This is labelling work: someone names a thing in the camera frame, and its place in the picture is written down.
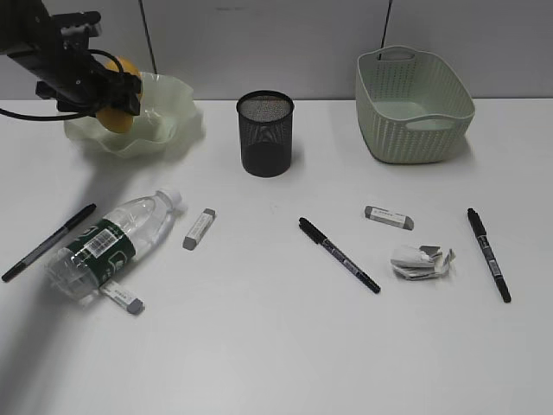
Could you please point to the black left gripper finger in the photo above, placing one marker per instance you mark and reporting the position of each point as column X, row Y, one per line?
column 121, row 83
column 126, row 100

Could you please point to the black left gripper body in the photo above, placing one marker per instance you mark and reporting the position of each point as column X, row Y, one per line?
column 67, row 71

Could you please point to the yellow mango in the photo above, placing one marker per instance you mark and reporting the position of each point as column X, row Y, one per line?
column 113, row 119

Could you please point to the black marker pen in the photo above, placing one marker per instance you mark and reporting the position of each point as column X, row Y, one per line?
column 321, row 239
column 493, row 265
column 48, row 243

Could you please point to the clear plastic water bottle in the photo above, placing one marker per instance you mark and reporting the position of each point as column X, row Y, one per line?
column 125, row 235

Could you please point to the waste paper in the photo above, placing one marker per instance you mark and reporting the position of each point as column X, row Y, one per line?
column 421, row 263

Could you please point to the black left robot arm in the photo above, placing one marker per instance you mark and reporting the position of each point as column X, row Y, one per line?
column 31, row 21

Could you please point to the pale green wavy plate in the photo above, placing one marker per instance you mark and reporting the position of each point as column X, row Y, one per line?
column 169, row 124

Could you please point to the black mesh pen holder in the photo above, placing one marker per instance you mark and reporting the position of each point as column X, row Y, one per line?
column 265, row 121

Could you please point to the grey white eraser centre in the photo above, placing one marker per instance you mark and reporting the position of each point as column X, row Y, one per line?
column 199, row 229

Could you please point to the grey white eraser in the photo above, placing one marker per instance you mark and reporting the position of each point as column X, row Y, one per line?
column 388, row 217
column 199, row 229
column 122, row 297

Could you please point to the grey white eraser front left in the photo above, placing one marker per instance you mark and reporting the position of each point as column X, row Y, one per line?
column 122, row 297

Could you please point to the pale green plastic basket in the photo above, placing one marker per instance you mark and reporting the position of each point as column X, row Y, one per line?
column 411, row 106

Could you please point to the grey white eraser right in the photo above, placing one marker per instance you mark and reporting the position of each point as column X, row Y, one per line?
column 388, row 217

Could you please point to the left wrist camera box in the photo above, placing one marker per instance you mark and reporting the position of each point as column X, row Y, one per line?
column 79, row 26

